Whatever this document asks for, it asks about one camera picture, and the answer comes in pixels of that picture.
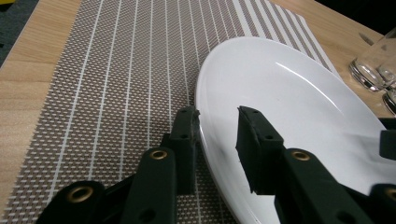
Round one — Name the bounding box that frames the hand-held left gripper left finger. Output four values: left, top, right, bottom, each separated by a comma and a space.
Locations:
169, 105, 200, 195

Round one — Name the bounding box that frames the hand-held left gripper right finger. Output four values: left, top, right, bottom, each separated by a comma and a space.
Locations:
235, 105, 286, 195

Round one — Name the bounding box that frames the white plate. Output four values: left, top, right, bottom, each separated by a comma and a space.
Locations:
195, 36, 396, 224

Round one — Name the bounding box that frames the grey white striped placemat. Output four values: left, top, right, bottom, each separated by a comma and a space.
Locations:
0, 0, 342, 224

